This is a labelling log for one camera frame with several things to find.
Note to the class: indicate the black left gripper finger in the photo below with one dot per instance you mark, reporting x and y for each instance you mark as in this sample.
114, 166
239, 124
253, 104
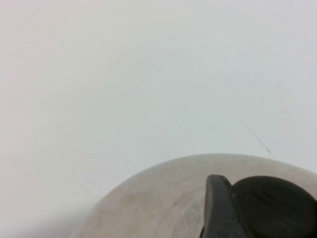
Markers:
219, 208

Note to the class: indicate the black round lid knob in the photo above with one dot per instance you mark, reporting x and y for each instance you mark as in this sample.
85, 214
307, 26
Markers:
275, 208

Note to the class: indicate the white round plate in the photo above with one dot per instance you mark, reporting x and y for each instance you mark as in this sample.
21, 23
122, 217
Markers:
148, 203

